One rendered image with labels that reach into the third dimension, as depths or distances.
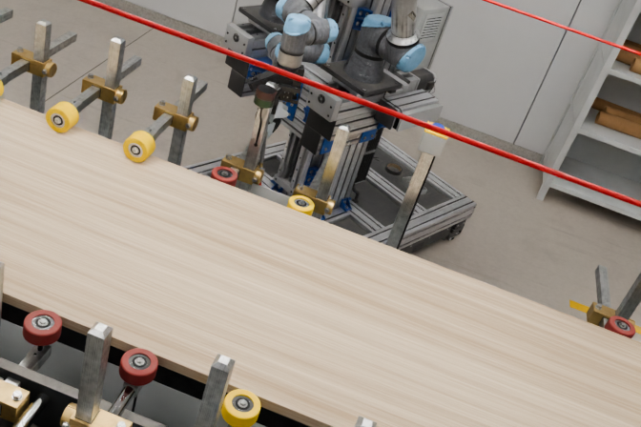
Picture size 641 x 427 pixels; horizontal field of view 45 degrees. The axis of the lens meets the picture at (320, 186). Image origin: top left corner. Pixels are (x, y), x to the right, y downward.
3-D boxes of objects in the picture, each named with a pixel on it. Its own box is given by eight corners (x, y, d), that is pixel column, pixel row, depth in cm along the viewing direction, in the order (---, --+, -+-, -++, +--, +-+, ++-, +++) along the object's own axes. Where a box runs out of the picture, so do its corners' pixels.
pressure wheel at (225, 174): (211, 192, 246) (217, 161, 240) (234, 200, 246) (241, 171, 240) (200, 204, 240) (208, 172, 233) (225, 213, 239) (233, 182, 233)
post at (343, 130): (301, 243, 262) (341, 120, 237) (311, 246, 262) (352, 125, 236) (299, 248, 259) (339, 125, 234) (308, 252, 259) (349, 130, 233)
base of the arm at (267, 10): (278, 7, 326) (283, -16, 321) (302, 23, 318) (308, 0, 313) (251, 10, 316) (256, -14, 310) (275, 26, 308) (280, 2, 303)
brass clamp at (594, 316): (586, 311, 248) (592, 299, 245) (627, 327, 247) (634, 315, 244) (587, 323, 243) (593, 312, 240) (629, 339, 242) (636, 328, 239)
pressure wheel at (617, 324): (623, 358, 232) (642, 332, 226) (605, 363, 228) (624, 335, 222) (605, 339, 237) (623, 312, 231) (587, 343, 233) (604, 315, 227)
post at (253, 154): (236, 205, 262) (268, 79, 236) (245, 209, 261) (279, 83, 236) (232, 211, 259) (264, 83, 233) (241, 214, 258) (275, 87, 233)
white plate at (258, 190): (214, 193, 263) (220, 169, 257) (286, 221, 261) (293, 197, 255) (214, 194, 262) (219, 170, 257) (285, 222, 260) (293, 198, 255)
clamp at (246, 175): (223, 166, 256) (227, 152, 253) (261, 180, 255) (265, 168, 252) (217, 173, 251) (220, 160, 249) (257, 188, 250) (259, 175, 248)
